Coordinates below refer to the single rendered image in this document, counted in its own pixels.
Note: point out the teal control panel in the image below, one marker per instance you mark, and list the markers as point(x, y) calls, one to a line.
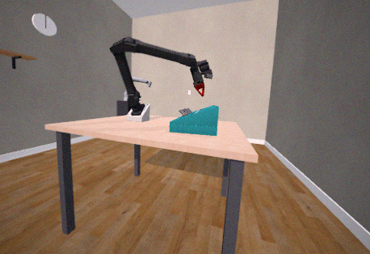
point(203, 122)

